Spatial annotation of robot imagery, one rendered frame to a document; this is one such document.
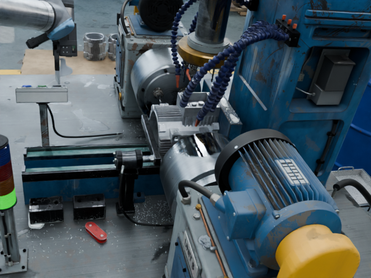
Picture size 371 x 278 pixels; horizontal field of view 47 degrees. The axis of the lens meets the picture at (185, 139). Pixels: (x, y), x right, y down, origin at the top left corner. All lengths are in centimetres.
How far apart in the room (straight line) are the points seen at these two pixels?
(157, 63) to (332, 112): 64
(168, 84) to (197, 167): 56
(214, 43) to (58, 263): 77
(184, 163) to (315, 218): 47
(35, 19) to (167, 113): 48
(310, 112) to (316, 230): 67
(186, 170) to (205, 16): 44
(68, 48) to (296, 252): 110
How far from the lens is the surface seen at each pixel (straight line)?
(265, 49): 138
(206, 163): 109
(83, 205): 137
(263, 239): 74
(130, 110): 187
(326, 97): 138
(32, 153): 149
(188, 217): 93
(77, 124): 184
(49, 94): 154
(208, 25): 124
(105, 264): 129
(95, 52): 391
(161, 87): 158
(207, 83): 151
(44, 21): 132
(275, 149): 83
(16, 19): 124
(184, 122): 136
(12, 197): 113
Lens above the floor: 181
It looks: 34 degrees down
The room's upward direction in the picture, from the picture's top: 9 degrees clockwise
